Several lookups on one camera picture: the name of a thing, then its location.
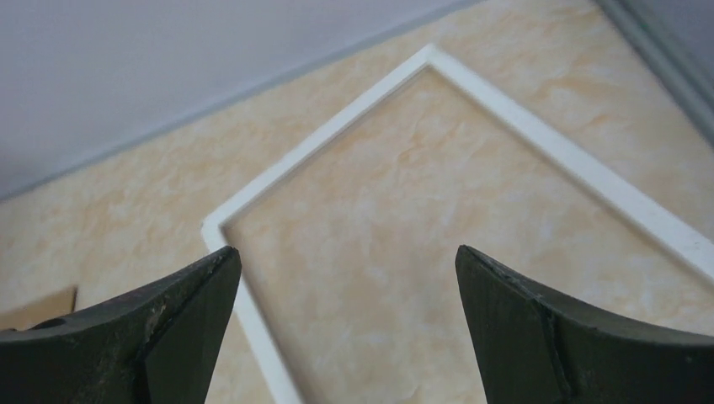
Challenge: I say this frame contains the white wooden picture frame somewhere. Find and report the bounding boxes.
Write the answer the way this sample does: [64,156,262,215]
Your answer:
[201,45,713,403]

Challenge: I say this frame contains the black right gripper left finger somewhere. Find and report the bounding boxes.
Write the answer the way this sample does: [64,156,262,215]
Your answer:
[1,247,242,403]

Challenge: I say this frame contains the brown cardboard backing board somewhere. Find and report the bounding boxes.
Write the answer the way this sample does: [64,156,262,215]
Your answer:
[1,285,77,330]

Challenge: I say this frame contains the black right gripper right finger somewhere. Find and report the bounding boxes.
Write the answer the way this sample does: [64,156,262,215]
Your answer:
[455,245,713,403]

